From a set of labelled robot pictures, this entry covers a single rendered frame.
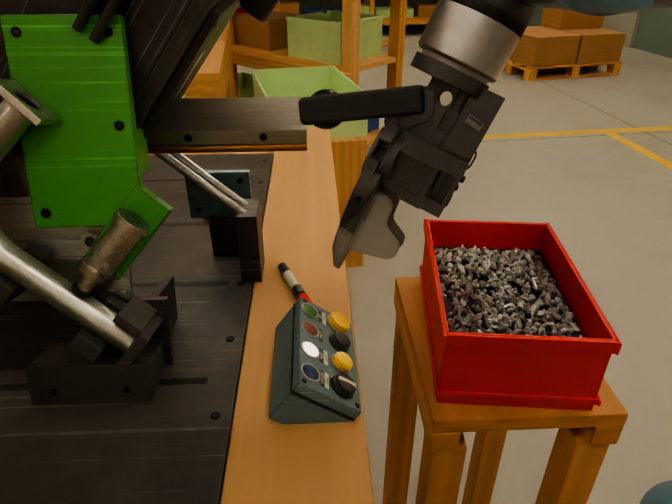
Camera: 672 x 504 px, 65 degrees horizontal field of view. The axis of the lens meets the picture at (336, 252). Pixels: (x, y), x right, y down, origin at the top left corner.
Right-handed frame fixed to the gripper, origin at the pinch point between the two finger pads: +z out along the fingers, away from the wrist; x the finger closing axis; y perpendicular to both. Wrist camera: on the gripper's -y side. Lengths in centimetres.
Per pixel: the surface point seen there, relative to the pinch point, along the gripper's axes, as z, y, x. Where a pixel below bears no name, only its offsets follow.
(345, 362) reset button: 11.4, 6.1, 1.8
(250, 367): 19.0, -3.3, 2.7
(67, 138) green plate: 2.1, -29.5, -3.4
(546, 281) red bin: 0.3, 27.1, 34.4
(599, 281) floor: 26, 88, 202
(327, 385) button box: 12.6, 5.7, -2.0
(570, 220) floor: 14, 76, 260
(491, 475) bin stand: 51, 47, 59
